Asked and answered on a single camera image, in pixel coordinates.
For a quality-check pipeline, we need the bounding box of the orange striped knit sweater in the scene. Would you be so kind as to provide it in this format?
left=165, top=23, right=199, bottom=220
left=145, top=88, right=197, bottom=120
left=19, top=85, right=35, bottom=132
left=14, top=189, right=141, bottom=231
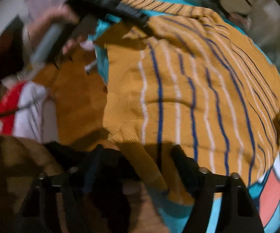
left=33, top=0, right=280, bottom=214

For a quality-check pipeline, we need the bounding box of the person's left hand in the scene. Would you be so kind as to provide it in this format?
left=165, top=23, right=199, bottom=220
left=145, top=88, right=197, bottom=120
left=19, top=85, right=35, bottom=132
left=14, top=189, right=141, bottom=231
left=26, top=4, right=88, bottom=55

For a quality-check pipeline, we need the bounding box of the turquoise cartoon fleece blanket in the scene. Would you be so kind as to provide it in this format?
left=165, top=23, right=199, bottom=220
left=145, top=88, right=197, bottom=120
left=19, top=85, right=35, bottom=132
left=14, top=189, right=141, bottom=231
left=87, top=0, right=280, bottom=233

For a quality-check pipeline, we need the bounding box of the red and white garment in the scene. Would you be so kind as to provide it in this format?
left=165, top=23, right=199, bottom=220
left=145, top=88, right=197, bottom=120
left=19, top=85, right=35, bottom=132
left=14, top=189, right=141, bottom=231
left=0, top=81, right=59, bottom=144

